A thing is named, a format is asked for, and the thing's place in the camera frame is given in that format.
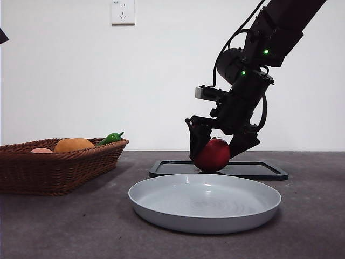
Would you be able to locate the red tomato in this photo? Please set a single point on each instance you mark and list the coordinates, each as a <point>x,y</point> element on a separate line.
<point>213,157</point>

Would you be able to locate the black rectangular tray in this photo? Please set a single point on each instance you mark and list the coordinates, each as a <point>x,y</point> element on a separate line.
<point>256,170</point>

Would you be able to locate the pale grey round plate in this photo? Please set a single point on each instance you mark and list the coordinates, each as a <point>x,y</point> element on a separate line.
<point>205,205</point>

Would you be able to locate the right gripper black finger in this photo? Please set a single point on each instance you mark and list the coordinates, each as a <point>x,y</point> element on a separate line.
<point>242,145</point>
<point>195,143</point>

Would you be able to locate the green chili pepper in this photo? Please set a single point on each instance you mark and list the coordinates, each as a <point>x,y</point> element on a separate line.
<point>109,139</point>

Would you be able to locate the pink egg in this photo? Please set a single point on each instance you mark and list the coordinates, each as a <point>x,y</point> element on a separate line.
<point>41,151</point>

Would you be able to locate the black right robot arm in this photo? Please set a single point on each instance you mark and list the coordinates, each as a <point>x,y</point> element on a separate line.
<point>283,27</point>

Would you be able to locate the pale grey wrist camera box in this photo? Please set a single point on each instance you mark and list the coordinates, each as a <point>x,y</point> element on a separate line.
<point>199,93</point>

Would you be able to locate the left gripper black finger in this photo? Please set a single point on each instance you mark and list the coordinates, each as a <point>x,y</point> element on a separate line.
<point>3,37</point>

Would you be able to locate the brown wicker basket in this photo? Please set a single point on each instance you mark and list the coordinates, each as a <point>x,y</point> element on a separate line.
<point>54,172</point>

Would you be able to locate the white wall socket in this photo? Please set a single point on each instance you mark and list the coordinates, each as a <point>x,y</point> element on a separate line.
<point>123,13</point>

